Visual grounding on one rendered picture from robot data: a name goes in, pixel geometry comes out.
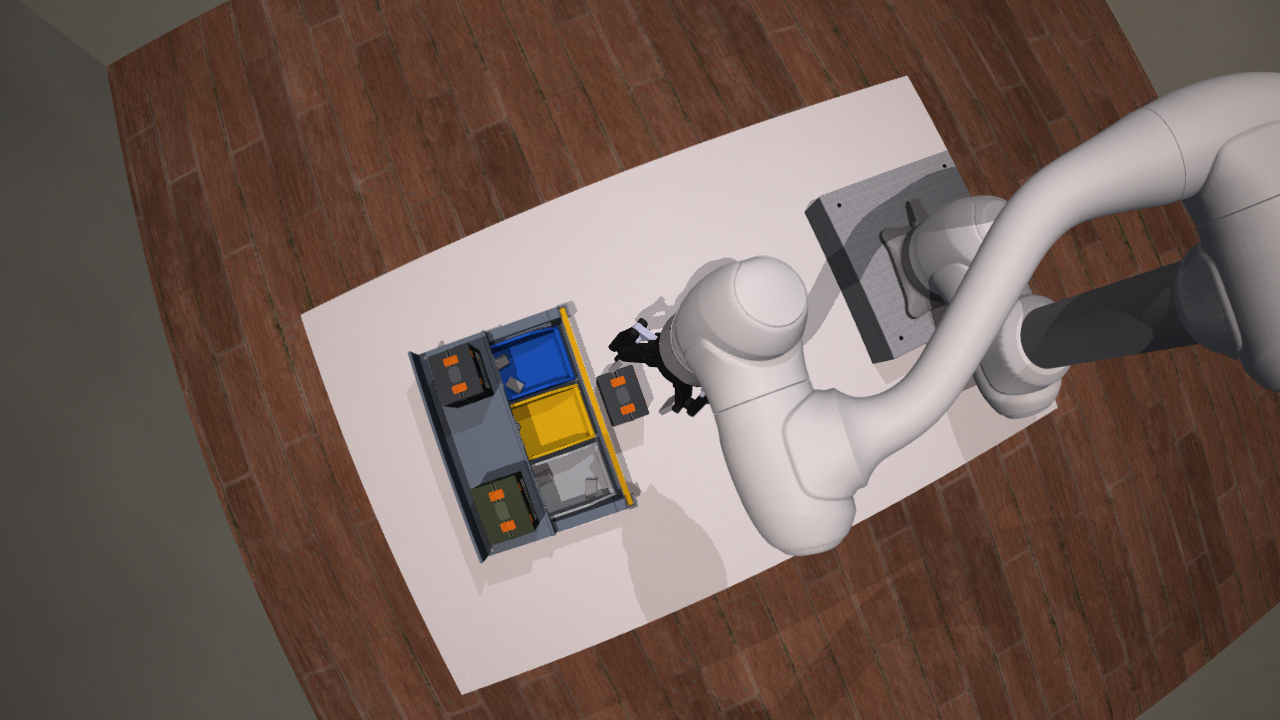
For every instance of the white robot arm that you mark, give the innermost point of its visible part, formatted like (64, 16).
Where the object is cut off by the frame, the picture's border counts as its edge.
(797, 456)

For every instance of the blue bin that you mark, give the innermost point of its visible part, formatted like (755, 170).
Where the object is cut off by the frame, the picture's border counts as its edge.
(535, 360)

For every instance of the grey metal shelf rack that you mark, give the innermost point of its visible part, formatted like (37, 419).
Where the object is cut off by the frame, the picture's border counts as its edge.
(480, 442)

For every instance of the yellow open bin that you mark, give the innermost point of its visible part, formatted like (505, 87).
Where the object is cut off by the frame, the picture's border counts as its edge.
(548, 425)

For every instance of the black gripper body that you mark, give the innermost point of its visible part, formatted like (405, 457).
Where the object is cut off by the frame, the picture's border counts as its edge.
(654, 349)

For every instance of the yellow thin bar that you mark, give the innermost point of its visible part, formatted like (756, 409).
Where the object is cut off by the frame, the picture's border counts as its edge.
(595, 406)

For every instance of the grey open bin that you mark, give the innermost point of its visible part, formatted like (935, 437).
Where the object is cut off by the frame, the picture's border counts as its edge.
(565, 493)

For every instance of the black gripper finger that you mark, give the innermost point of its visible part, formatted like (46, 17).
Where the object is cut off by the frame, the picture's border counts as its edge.
(683, 399)
(629, 348)

